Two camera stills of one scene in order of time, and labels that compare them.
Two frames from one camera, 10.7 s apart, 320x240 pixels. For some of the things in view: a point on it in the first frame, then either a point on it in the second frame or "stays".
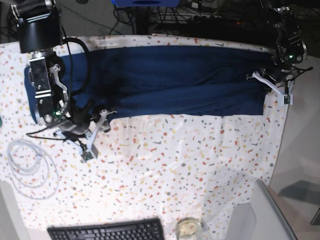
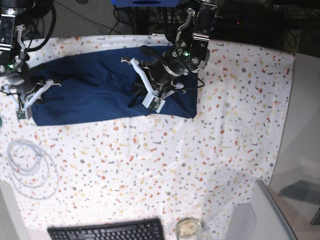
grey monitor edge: x=272 y=222 stays
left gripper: x=81 y=134 -> x=24 y=90
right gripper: x=281 y=80 -> x=157 y=79
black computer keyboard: x=144 y=229 stays
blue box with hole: x=144 y=3 stays
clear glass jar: x=189 y=228 stays
